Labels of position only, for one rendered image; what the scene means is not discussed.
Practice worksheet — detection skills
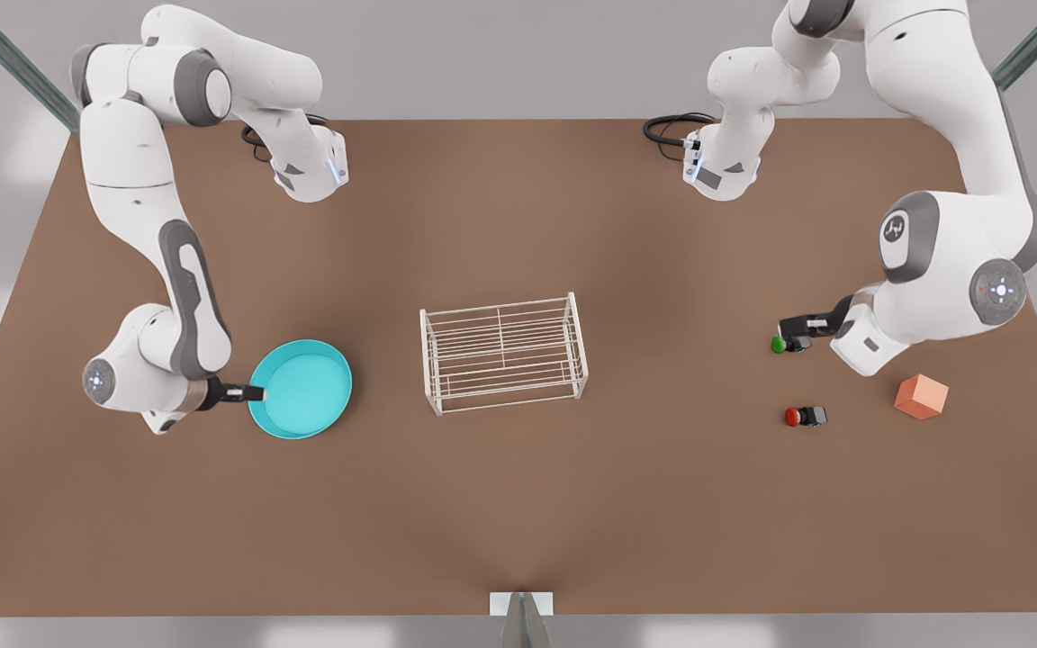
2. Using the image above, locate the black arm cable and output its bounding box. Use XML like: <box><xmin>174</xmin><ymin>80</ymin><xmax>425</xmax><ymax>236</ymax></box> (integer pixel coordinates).
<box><xmin>241</xmin><ymin>113</ymin><xmax>329</xmax><ymax>164</ymax></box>
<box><xmin>643</xmin><ymin>112</ymin><xmax>719</xmax><ymax>163</ymax></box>

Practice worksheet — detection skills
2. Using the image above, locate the white wire shelf rack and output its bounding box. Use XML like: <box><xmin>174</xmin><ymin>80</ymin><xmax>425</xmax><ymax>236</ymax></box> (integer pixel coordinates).
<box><xmin>419</xmin><ymin>292</ymin><xmax>590</xmax><ymax>416</ymax></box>

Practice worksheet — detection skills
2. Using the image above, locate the orange cube block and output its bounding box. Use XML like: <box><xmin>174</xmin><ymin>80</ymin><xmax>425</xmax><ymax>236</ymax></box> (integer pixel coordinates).
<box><xmin>894</xmin><ymin>373</ymin><xmax>950</xmax><ymax>421</ymax></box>

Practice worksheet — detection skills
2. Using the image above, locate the turquoise round plate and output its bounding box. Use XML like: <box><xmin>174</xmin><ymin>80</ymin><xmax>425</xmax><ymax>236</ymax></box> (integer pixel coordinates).
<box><xmin>248</xmin><ymin>339</ymin><xmax>354</xmax><ymax>440</ymax></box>

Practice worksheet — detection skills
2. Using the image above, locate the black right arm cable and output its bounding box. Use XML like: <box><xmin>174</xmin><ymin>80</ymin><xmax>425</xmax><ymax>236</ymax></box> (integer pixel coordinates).
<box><xmin>241</xmin><ymin>113</ymin><xmax>329</xmax><ymax>164</ymax></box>

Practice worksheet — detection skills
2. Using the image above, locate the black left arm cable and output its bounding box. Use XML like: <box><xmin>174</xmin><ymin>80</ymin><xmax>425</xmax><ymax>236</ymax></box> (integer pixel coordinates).
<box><xmin>643</xmin><ymin>112</ymin><xmax>719</xmax><ymax>163</ymax></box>

